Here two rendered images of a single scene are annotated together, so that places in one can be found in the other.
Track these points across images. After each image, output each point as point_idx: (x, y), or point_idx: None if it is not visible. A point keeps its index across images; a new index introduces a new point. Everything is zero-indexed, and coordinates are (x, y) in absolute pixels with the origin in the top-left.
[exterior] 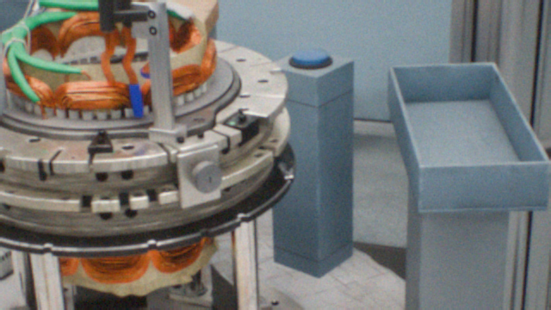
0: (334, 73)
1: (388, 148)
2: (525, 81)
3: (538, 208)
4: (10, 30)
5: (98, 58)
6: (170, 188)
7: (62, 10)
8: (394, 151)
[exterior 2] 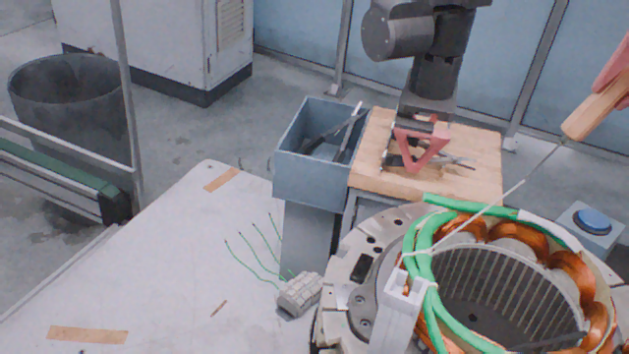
0: (614, 241)
1: (459, 120)
2: None
3: None
4: (414, 254)
5: (461, 248)
6: None
7: (403, 156)
8: (463, 123)
